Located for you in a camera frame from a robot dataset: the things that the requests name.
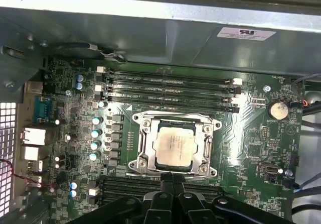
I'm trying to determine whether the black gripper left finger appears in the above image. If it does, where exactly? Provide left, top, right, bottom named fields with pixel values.
left=70, top=173, right=175, bottom=224

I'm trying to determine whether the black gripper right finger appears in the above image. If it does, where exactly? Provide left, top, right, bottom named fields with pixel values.
left=173, top=173, right=293, bottom=224

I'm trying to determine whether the thin wire locking lever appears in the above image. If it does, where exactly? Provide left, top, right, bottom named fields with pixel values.
left=134, top=110, right=219, bottom=124
left=125, top=171, right=216, bottom=179

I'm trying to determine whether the metal socket cover frame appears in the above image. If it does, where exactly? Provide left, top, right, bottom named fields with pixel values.
left=141, top=117, right=214, bottom=173

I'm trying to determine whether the silver square CPU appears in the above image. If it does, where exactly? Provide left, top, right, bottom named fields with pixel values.
left=152, top=120, right=199, bottom=171

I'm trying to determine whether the CPU socket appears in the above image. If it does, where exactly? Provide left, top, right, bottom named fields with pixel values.
left=127, top=110, right=223, bottom=178

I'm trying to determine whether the black RAM slot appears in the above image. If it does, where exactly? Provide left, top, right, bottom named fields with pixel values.
left=101, top=183, right=221, bottom=191
left=100, top=94, right=241, bottom=114
left=101, top=177, right=223, bottom=186
left=96, top=66, right=243, bottom=86
left=89, top=187, right=219, bottom=197
left=99, top=77, right=242, bottom=95
left=96, top=84, right=241, bottom=104

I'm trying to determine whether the green motherboard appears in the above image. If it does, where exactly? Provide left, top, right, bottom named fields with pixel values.
left=22, top=55, right=308, bottom=224

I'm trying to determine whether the silver coin battery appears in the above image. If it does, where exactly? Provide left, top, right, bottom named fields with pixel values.
left=267, top=100, right=289, bottom=121

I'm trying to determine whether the open black PC case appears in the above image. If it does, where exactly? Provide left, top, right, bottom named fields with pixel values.
left=0, top=0, right=321, bottom=224

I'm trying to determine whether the white label sticker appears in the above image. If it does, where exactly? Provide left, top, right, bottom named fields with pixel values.
left=216, top=27, right=277, bottom=41

